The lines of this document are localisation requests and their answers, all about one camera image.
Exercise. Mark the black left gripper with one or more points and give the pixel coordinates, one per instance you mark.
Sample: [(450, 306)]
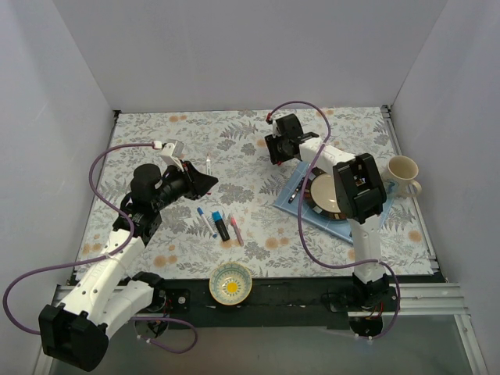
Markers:
[(189, 180)]

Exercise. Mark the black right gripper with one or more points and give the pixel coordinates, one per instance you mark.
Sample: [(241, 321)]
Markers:
[(274, 148)]

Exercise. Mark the white red marker pen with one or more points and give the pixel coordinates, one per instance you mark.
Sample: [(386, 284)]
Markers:
[(208, 169)]

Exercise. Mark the white blue marker pen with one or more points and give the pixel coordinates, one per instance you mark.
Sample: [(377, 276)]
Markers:
[(201, 213)]

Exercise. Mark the black blue highlighter pen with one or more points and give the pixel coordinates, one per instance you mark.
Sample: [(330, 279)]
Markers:
[(220, 226)]

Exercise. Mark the pink marker pen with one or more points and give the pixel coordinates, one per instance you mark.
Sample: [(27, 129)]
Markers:
[(237, 231)]

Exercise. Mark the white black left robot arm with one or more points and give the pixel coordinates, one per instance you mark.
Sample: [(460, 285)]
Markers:
[(77, 331)]

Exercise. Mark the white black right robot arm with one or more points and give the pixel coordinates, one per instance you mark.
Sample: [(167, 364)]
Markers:
[(359, 192)]

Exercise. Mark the light blue checkered napkin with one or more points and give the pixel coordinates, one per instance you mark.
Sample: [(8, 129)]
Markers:
[(339, 229)]

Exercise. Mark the striped rim cream plate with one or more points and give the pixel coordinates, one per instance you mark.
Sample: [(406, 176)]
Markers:
[(320, 195)]

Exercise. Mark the yellow centre patterned bowl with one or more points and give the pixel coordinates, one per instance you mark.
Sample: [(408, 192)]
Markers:
[(230, 283)]

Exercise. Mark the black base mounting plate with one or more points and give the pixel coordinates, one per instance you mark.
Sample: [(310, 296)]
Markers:
[(277, 302)]

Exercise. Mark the cream painted mug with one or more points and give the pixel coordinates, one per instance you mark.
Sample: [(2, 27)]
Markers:
[(400, 177)]

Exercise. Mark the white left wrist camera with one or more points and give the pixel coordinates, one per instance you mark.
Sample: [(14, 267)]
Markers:
[(171, 153)]

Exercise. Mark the aluminium frame rail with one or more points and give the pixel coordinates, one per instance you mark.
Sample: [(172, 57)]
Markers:
[(433, 334)]

